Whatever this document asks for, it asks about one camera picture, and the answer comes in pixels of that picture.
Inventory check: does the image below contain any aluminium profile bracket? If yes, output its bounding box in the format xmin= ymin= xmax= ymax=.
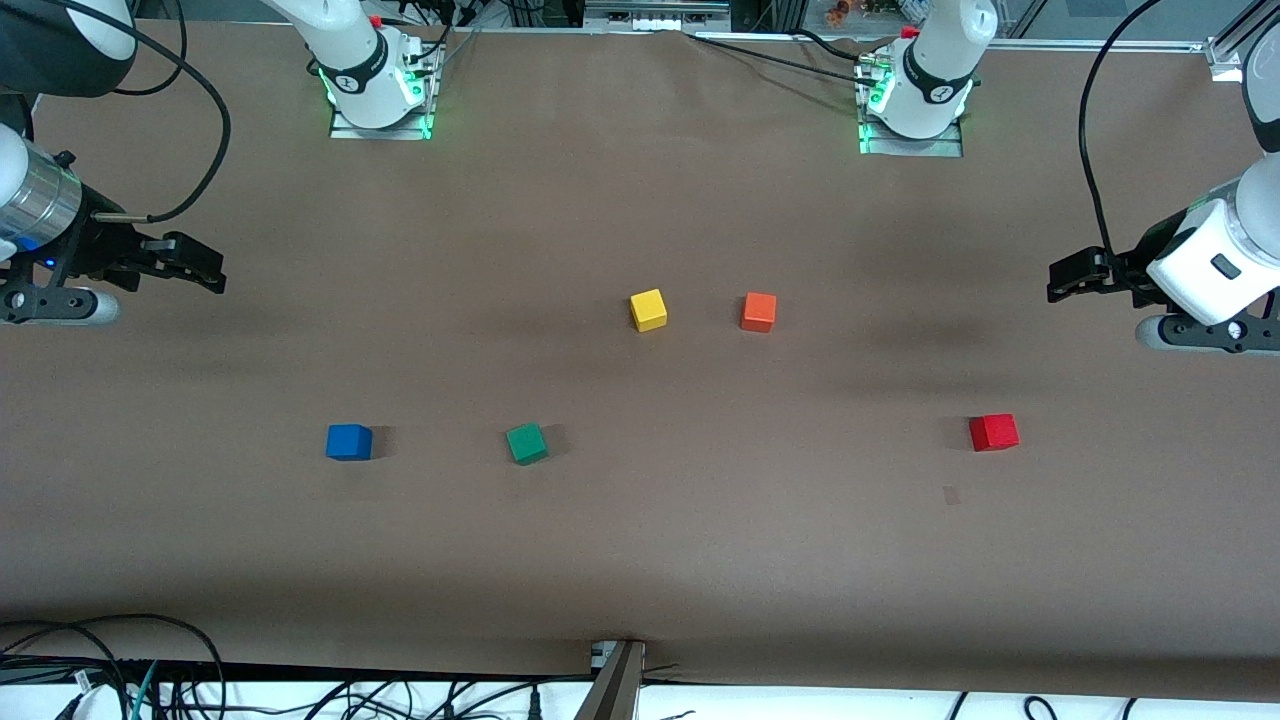
xmin=575 ymin=640 xmax=647 ymax=720

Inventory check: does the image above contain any brown paper table cover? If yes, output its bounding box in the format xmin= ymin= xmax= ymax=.
xmin=0 ymin=20 xmax=1280 ymax=703

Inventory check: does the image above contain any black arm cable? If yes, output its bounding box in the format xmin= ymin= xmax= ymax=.
xmin=40 ymin=0 xmax=233 ymax=224
xmin=1078 ymin=0 xmax=1166 ymax=263

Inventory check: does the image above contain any red wooden block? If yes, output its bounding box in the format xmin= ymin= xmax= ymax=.
xmin=968 ymin=413 xmax=1021 ymax=453

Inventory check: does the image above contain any teal floor cable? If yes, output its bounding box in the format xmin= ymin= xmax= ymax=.
xmin=126 ymin=660 xmax=159 ymax=720

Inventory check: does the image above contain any black base power cable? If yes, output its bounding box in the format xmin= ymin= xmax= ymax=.
xmin=685 ymin=30 xmax=883 ymax=89

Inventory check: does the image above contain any black looped floor cable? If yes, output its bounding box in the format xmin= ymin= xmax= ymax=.
xmin=0 ymin=613 xmax=227 ymax=720

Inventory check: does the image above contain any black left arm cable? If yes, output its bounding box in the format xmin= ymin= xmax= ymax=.
xmin=1078 ymin=0 xmax=1166 ymax=263

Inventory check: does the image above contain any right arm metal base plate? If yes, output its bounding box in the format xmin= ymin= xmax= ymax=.
xmin=329 ymin=40 xmax=441 ymax=141

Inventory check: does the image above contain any blue wooden block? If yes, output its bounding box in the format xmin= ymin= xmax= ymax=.
xmin=325 ymin=424 xmax=374 ymax=462

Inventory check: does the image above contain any aluminium frame corner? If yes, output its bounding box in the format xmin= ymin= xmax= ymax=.
xmin=1205 ymin=0 xmax=1280 ymax=83

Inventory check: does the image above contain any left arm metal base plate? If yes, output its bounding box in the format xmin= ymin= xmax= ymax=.
xmin=857 ymin=55 xmax=966 ymax=158

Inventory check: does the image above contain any green wooden block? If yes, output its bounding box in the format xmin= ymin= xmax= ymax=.
xmin=505 ymin=422 xmax=549 ymax=466

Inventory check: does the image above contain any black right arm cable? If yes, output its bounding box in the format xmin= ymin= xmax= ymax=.
xmin=40 ymin=0 xmax=233 ymax=224

